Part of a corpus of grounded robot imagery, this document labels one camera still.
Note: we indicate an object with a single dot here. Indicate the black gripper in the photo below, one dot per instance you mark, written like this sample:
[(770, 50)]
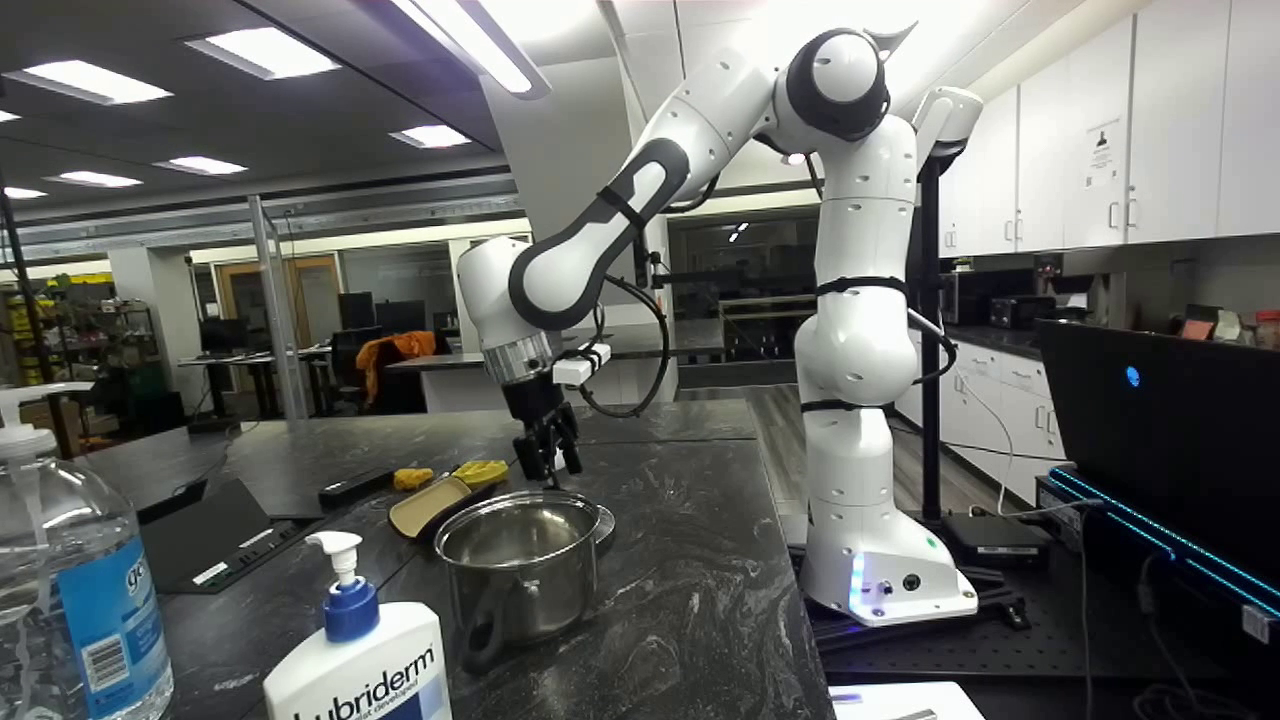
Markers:
[(546, 424)]

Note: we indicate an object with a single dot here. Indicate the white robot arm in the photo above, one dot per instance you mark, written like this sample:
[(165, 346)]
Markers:
[(825, 92)]

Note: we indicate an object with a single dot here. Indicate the silver pot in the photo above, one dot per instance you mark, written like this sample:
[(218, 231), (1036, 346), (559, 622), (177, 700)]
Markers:
[(527, 564)]

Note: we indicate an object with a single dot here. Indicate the yellow sponge cloth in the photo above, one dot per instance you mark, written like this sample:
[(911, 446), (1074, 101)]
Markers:
[(471, 472)]

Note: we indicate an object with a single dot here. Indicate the beige brush head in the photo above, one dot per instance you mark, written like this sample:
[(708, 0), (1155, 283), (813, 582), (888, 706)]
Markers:
[(430, 504)]

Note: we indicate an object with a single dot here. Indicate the white lotion bottle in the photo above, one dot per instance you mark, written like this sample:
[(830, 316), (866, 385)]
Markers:
[(368, 659)]

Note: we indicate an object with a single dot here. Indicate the white paper sheet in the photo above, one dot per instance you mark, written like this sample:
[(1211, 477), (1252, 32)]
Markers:
[(906, 700)]

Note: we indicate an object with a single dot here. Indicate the clear water bottle blue label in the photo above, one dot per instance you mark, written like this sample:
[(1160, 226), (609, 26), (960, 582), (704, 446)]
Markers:
[(82, 631)]

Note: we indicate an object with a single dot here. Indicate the black laptop monitor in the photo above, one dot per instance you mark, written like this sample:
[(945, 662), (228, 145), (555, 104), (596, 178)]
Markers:
[(1177, 430)]

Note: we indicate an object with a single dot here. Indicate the white upper cabinets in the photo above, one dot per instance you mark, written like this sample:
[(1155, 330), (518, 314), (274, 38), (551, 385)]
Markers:
[(1159, 126)]

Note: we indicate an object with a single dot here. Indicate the black camera stand pole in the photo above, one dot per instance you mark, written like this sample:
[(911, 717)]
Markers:
[(924, 284)]

